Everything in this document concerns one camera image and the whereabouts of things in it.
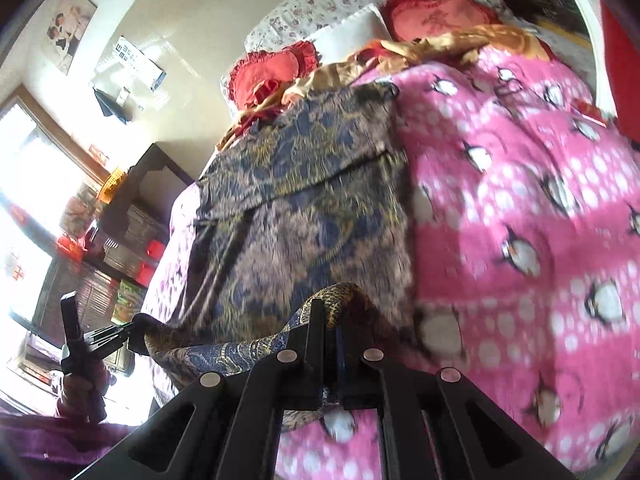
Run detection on dark hanging cloth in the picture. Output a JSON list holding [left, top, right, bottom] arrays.
[[92, 87, 134, 126]]

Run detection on pink penguin printed blanket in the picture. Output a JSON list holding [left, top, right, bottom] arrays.
[[142, 47, 640, 480]]

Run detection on orange basket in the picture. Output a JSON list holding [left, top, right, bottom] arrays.
[[97, 167, 129, 204]]

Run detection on orange floral blanket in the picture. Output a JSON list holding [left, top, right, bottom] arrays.
[[215, 25, 556, 153]]

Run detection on red heart cushion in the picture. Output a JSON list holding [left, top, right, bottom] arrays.
[[382, 0, 504, 44]]

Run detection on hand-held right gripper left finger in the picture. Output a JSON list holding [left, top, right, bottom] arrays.
[[70, 299, 329, 480]]

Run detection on person's left hand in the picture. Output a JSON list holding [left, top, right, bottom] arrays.
[[56, 357, 115, 420]]

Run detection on dark wooden shelf unit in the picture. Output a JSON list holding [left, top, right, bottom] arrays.
[[35, 142, 197, 377]]

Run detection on green printed packet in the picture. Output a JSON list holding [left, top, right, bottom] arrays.
[[111, 280, 143, 325]]

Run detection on wooden framed window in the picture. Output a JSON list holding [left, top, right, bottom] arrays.
[[0, 85, 112, 411]]

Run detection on white floral pillow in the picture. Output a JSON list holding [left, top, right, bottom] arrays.
[[245, 0, 516, 56]]

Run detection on red hanging cloth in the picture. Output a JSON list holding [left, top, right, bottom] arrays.
[[600, 2, 640, 132]]

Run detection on white ornate chair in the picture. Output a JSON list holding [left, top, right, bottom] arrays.
[[565, 0, 621, 127]]

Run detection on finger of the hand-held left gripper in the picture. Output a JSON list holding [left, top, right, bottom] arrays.
[[86, 312, 151, 357], [60, 292, 82, 353]]

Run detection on wall poster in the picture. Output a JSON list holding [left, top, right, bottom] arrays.
[[42, 0, 99, 76]]

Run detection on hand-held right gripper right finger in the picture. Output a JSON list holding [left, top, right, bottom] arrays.
[[332, 327, 576, 480]]

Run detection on small red packet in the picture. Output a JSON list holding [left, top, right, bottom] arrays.
[[570, 100, 609, 127]]

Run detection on red ruffled cushion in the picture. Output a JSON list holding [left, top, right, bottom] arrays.
[[227, 40, 321, 111]]

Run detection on white wall chart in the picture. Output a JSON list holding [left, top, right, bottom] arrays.
[[92, 35, 169, 94]]

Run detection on brown patterned garment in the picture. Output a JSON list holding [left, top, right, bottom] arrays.
[[135, 82, 417, 433]]

